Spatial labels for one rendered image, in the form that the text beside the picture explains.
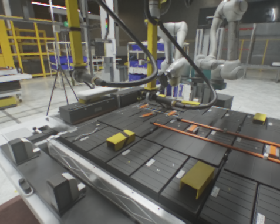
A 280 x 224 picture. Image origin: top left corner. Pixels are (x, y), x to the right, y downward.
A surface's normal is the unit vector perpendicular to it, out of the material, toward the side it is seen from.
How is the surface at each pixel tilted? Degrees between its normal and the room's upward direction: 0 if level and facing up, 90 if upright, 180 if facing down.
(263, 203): 0
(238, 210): 0
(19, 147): 90
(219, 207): 0
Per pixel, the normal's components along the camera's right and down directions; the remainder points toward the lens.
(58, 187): 0.79, 0.22
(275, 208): 0.00, -0.94
